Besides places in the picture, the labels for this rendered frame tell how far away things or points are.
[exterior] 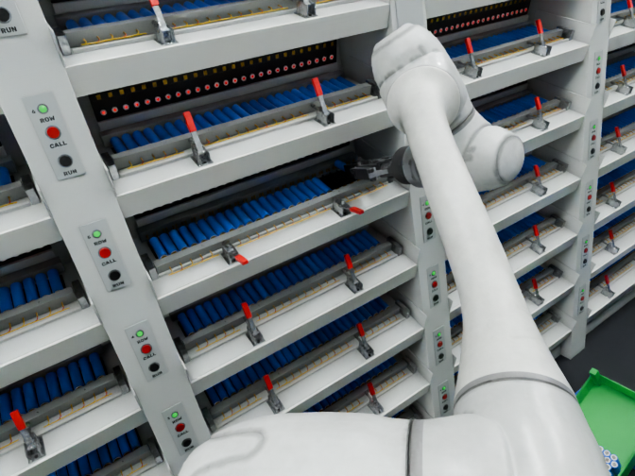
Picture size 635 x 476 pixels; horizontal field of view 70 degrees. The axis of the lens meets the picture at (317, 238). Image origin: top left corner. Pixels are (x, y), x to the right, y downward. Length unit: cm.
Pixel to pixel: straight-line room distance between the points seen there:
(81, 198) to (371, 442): 59
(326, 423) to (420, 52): 51
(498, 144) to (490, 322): 34
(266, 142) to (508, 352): 61
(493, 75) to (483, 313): 86
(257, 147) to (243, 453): 61
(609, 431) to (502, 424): 135
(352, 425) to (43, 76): 63
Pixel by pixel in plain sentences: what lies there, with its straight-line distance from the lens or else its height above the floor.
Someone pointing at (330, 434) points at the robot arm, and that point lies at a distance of 36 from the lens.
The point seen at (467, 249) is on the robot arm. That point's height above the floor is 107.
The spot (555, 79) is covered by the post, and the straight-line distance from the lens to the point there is 164.
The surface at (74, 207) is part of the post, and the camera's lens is 80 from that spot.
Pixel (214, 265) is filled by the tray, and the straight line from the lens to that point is 90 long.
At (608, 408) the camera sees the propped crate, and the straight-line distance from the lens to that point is 174.
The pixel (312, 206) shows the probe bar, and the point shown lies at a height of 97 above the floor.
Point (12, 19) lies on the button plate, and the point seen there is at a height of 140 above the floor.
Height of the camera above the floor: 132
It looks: 25 degrees down
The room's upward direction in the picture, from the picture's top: 12 degrees counter-clockwise
